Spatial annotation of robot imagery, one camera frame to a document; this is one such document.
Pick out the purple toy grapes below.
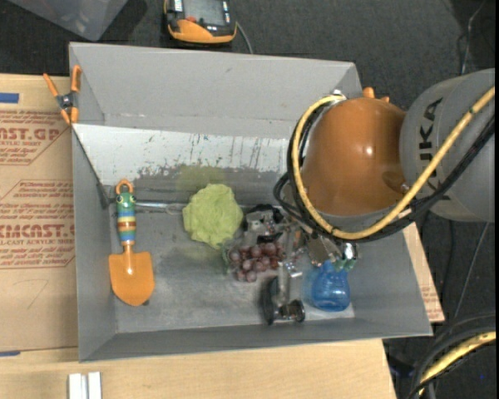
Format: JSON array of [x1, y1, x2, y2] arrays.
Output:
[[222, 241, 286, 284]]

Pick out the blue plastic cup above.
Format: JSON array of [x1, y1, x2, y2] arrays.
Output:
[[309, 259, 353, 313]]

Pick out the brown cardboard board red print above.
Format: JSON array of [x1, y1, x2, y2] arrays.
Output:
[[0, 71, 446, 355]]

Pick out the grey metal bin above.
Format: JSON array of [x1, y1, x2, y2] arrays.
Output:
[[68, 42, 434, 363]]

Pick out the light green cloth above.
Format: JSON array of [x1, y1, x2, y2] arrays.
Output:
[[181, 183, 245, 250]]

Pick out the orange toy shovel frog handle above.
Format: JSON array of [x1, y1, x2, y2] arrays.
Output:
[[107, 178, 156, 308]]

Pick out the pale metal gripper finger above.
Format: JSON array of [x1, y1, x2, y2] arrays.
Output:
[[278, 260, 303, 308], [245, 214, 282, 236]]

